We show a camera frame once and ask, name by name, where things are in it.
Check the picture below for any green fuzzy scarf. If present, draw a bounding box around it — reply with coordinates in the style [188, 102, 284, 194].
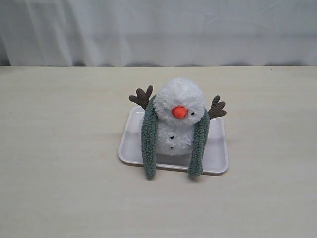
[141, 96, 214, 180]

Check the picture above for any white plush snowman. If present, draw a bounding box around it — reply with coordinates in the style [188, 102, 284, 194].
[128, 77, 227, 156]

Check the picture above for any white rectangular tray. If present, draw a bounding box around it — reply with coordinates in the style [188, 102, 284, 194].
[118, 106, 229, 175]

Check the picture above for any white backdrop curtain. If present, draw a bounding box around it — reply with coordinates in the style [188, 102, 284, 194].
[0, 0, 317, 66]

